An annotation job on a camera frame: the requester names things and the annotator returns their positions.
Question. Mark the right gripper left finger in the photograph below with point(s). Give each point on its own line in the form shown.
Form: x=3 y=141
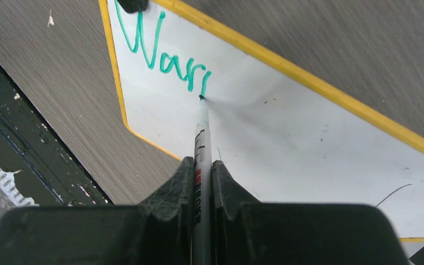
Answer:
x=154 y=231

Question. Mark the yellow framed whiteboard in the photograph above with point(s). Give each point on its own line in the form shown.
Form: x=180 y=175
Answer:
x=284 y=134

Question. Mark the green whiteboard marker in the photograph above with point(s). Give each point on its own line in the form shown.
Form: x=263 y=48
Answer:
x=201 y=241

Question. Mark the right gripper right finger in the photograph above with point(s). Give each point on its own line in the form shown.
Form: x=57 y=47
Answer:
x=251 y=232

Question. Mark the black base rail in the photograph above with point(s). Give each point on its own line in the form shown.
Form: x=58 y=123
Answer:
x=34 y=161

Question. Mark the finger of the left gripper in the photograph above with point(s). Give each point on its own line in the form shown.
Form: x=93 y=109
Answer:
x=133 y=6

